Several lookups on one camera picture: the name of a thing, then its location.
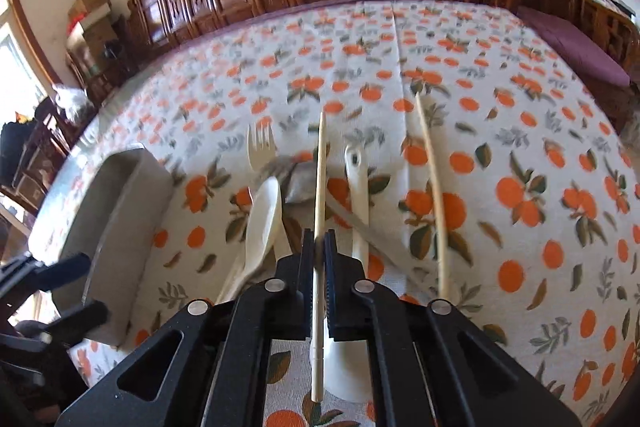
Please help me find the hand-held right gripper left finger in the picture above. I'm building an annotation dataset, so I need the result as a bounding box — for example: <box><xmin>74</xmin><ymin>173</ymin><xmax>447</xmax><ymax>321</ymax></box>
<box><xmin>55</xmin><ymin>229</ymin><xmax>321</xmax><ymax>427</ymax></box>

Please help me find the small wooden cabinet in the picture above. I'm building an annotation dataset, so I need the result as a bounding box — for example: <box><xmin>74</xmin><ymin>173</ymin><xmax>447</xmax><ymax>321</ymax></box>
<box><xmin>65</xmin><ymin>19</ymin><xmax>133</xmax><ymax>104</ymax></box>

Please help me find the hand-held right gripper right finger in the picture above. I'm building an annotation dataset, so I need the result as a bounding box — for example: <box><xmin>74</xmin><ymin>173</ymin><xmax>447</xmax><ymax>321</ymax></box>
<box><xmin>324</xmin><ymin>231</ymin><xmax>583</xmax><ymax>427</ymax></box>

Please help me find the cream plastic spoon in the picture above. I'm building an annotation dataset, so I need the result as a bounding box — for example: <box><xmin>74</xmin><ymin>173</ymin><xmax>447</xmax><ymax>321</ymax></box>
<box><xmin>216</xmin><ymin>176</ymin><xmax>285</xmax><ymax>305</ymax></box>

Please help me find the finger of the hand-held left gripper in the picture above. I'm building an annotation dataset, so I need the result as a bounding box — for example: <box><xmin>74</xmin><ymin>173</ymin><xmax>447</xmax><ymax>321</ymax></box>
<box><xmin>27</xmin><ymin>253</ymin><xmax>92</xmax><ymax>294</ymax></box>
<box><xmin>47</xmin><ymin>299</ymin><xmax>110</xmax><ymax>344</ymax></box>

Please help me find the wooden chopstick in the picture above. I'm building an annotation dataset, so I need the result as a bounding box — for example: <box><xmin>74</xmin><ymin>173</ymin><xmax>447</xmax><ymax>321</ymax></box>
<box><xmin>414</xmin><ymin>91</ymin><xmax>451</xmax><ymax>303</ymax></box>
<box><xmin>310</xmin><ymin>111</ymin><xmax>329</xmax><ymax>404</ymax></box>

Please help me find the orange print tablecloth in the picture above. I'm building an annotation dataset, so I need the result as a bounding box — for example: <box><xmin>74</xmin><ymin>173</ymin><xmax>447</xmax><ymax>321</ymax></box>
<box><xmin>27</xmin><ymin>0</ymin><xmax>640</xmax><ymax>427</ymax></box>

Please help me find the white plastic bag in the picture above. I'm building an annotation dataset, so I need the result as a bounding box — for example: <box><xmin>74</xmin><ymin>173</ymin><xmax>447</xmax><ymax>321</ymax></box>
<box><xmin>51</xmin><ymin>83</ymin><xmax>97</xmax><ymax>120</ymax></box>

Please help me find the grey utensil tray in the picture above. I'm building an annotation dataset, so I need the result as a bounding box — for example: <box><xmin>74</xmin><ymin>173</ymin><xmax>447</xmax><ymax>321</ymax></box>
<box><xmin>27</xmin><ymin>146</ymin><xmax>173</xmax><ymax>348</ymax></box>

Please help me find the stack of cardboard boxes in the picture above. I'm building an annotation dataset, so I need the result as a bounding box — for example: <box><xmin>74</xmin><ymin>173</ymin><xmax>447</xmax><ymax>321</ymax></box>
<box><xmin>66</xmin><ymin>0</ymin><xmax>115</xmax><ymax>40</ymax></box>

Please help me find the cream plastic fork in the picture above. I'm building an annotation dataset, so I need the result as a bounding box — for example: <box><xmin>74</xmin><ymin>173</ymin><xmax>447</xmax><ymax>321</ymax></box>
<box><xmin>246</xmin><ymin>122</ymin><xmax>278</xmax><ymax>188</ymax></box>

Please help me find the white long-handled spoon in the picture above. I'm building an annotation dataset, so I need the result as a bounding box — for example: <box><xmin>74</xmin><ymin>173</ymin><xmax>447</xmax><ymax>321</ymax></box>
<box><xmin>320</xmin><ymin>143</ymin><xmax>373</xmax><ymax>404</ymax></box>

